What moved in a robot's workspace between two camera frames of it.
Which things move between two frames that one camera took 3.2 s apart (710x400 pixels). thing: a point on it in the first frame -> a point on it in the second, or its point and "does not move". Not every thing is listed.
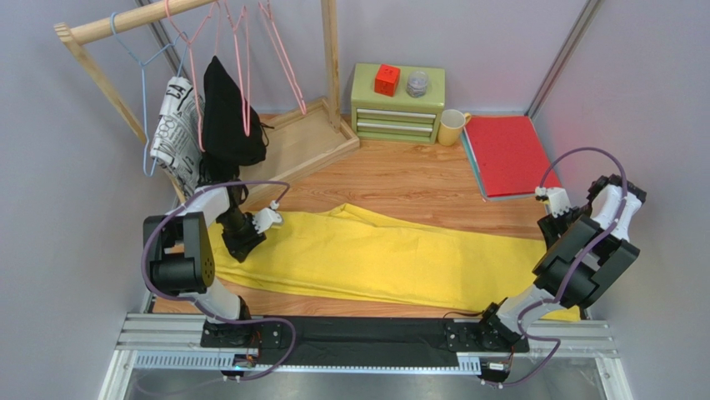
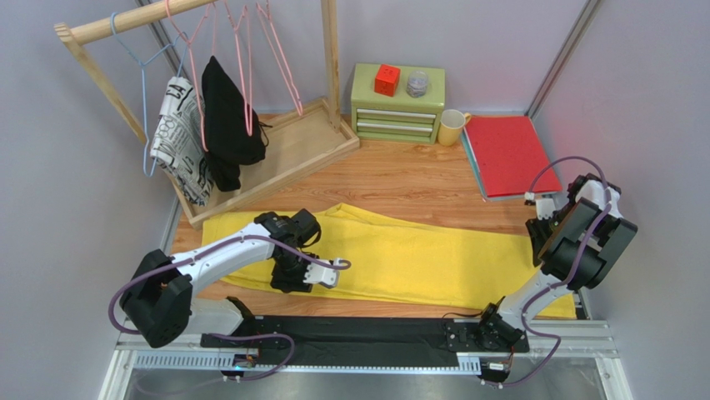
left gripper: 240,248 -> 288,284
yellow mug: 451,127 does not move
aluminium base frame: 172,341 does not move
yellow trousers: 347,247 does not move
